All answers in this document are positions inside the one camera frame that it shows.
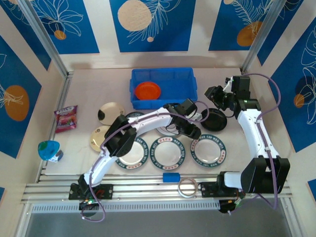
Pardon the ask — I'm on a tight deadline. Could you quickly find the large white green-rimmed plate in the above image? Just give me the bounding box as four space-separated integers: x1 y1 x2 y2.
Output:
155 124 185 138

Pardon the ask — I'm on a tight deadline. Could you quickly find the black round plate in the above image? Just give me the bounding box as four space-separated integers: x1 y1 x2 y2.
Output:
200 108 228 131

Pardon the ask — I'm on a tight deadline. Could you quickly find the green rim lettered plate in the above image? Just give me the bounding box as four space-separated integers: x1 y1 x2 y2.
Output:
190 134 227 168
115 135 149 171
150 135 185 171

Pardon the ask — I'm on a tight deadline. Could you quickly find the blue plastic bin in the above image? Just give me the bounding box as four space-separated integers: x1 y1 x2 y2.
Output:
128 67 198 110

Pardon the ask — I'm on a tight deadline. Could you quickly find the blue plastic block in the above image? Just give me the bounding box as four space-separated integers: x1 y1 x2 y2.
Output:
162 172 181 183

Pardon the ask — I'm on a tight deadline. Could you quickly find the orange round plate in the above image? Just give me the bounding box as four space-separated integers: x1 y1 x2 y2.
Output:
134 81 162 101

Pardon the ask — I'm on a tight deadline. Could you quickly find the black connector module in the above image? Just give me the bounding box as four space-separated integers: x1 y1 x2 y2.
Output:
78 199 100 218
218 198 241 215

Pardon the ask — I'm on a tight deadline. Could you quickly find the purple candy bag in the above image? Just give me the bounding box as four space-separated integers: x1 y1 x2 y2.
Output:
53 105 79 134

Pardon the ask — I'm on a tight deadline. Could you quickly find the blue green jelly cup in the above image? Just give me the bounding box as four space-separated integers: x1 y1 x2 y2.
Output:
38 140 64 162

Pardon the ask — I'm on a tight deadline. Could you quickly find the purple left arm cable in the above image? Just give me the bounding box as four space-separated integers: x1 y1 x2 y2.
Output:
80 101 210 223

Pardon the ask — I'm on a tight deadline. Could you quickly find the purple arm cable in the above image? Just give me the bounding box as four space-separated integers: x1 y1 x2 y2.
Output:
229 73 282 210
80 101 210 223

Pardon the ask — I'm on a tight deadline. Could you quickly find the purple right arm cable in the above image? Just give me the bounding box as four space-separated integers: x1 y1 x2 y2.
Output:
229 73 282 210

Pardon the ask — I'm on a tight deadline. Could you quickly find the silver tape ring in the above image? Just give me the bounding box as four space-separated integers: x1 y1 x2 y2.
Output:
177 177 198 198

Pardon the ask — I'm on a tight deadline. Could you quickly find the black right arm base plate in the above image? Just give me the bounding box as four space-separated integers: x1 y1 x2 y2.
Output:
199 181 223 198

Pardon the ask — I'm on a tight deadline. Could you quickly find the aluminium rail frame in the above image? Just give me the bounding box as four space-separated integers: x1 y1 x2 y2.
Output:
21 172 293 204

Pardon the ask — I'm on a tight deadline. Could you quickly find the aluminium corner post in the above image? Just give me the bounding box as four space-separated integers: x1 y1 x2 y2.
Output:
240 0 291 75
18 0 70 77

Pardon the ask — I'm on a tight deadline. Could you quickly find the white slotted cable duct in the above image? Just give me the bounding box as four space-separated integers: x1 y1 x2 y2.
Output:
31 199 221 213

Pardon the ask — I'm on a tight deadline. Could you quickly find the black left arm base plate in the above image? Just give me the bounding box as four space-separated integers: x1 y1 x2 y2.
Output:
68 183 114 200

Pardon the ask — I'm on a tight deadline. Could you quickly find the aluminium side rail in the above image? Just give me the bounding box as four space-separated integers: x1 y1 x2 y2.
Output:
36 71 75 185

